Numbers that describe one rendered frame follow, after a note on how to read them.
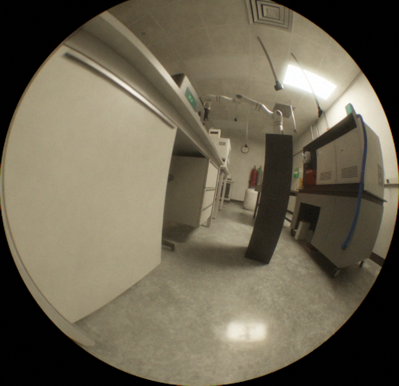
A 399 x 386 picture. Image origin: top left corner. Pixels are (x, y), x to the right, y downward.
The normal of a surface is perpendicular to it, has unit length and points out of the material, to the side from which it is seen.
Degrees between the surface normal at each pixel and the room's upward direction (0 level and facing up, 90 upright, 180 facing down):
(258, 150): 90
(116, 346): 0
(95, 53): 90
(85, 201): 90
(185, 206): 90
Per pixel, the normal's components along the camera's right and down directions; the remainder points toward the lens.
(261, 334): 0.15, -0.99
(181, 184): -0.30, -0.01
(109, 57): 0.94, 0.15
